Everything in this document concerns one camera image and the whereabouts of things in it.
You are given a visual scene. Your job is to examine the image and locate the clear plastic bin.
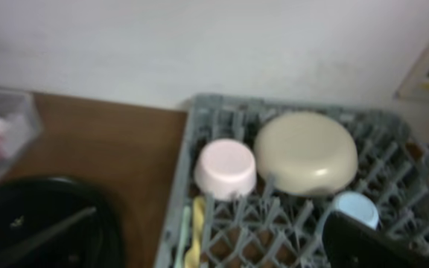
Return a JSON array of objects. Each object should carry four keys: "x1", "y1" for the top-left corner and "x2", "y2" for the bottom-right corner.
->
[{"x1": 0, "y1": 89, "x2": 42, "y2": 178}]

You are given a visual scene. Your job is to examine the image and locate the large cream bowl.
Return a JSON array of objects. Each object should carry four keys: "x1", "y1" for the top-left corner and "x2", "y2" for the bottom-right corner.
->
[{"x1": 253, "y1": 112, "x2": 358, "y2": 197}]

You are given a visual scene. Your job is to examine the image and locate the round black tray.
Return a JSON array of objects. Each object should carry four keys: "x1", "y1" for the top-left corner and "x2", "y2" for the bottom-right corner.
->
[{"x1": 0, "y1": 177, "x2": 126, "y2": 267}]

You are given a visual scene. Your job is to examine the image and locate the pink bowl with grains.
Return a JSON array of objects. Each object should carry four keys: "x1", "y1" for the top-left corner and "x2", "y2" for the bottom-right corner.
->
[{"x1": 194, "y1": 138, "x2": 256, "y2": 202}]

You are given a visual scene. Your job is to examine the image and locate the yellow plastic knife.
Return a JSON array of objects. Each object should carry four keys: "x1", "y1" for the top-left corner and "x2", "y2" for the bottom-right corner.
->
[{"x1": 184, "y1": 196, "x2": 206, "y2": 268}]

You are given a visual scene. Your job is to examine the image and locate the light blue cup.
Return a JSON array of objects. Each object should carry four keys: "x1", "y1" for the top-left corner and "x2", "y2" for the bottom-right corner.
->
[{"x1": 332, "y1": 191, "x2": 379, "y2": 229}]

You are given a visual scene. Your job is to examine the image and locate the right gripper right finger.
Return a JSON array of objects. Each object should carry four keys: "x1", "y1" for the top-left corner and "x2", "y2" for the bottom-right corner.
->
[{"x1": 322, "y1": 212, "x2": 429, "y2": 268}]

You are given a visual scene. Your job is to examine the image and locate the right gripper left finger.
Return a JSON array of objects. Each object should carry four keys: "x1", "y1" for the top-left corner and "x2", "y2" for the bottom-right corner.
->
[{"x1": 0, "y1": 207, "x2": 97, "y2": 267}]

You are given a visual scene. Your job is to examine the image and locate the grey dishwasher rack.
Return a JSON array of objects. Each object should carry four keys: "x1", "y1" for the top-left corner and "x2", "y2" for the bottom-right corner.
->
[{"x1": 154, "y1": 94, "x2": 429, "y2": 267}]

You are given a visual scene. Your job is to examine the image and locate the light blue plastic knife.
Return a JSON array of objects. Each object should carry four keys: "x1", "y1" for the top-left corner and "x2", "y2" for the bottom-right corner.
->
[{"x1": 174, "y1": 205, "x2": 191, "y2": 268}]

